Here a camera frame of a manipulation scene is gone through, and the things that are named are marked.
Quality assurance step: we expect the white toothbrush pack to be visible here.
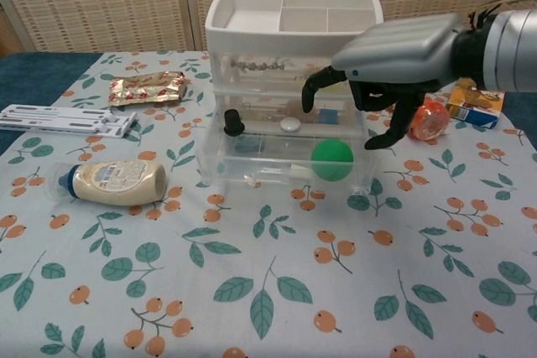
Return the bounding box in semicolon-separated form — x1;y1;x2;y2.
3;102;139;129
0;114;131;140

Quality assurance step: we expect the small black top hat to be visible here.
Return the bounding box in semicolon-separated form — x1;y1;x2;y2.
223;108;248;137

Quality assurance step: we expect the string of beads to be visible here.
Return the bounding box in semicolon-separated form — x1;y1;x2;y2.
232;61;291;73

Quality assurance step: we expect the fruit leaf print tablecloth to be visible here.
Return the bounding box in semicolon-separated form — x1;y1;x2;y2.
0;49;537;358

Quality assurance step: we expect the gold foil snack packet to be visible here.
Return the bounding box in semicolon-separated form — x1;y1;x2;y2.
107;71;189;107

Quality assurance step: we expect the clear plastic container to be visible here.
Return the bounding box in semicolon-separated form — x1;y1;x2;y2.
211;90;371;135
195;122;377;198
211;52;374;94

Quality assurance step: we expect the mayonnaise squeeze bottle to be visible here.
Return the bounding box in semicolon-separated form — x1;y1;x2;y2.
48;158;168;207

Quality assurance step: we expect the green ball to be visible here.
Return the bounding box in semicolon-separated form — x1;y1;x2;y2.
309;137;356;183

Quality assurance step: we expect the white plastic drawer organizer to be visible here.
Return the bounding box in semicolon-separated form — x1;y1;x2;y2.
204;0;386;174

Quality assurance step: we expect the orange blue carton box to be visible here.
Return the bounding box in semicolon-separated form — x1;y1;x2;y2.
445;76;507;129

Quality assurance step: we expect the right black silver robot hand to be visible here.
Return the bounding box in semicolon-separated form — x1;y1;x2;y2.
300;13;487;152

